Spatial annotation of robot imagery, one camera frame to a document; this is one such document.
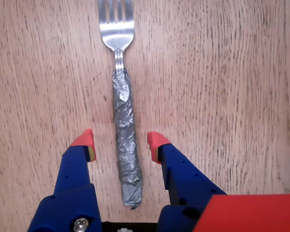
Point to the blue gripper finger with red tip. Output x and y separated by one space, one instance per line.
73 174
183 174

